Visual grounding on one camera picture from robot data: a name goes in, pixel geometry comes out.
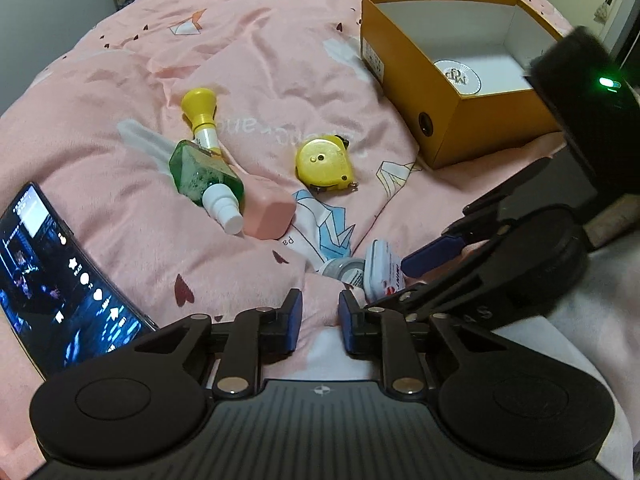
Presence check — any white tagged packet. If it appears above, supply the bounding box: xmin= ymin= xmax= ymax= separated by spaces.
xmin=364 ymin=240 xmax=403 ymax=298

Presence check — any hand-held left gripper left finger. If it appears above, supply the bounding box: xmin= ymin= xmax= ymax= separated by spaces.
xmin=135 ymin=289 xmax=303 ymax=398

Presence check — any yellow tape measure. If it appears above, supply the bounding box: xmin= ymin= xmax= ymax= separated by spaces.
xmin=294 ymin=135 xmax=360 ymax=195

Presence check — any green liquid bottle white cap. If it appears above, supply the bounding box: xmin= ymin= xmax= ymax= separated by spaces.
xmin=169 ymin=141 xmax=246 ymax=236

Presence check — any pink pump bottle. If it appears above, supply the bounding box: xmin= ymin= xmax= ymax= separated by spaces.
xmin=220 ymin=152 xmax=297 ymax=240

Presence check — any pink printed blanket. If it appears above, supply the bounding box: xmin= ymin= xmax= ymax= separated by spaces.
xmin=0 ymin=0 xmax=640 ymax=466

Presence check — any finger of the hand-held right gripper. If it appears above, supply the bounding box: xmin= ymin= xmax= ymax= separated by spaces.
xmin=365 ymin=240 xmax=521 ymax=321
xmin=401 ymin=157 xmax=551 ymax=277

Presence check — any white bottle yellow bulb cap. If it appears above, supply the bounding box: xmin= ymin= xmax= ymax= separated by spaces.
xmin=181 ymin=88 xmax=223 ymax=156

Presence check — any orange cardboard box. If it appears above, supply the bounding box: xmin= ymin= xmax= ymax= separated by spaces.
xmin=360 ymin=0 xmax=568 ymax=170

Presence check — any black smartphone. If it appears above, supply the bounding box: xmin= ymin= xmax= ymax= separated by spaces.
xmin=0 ymin=182 xmax=158 ymax=378

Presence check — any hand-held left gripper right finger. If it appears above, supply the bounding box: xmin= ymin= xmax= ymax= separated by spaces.
xmin=339 ymin=290 xmax=501 ymax=396

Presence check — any dark cabinet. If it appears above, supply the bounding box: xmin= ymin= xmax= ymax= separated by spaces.
xmin=612 ymin=0 xmax=640 ymax=68

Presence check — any round gold cosmetic jar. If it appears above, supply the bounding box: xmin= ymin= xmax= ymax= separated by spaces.
xmin=432 ymin=58 xmax=483 ymax=97

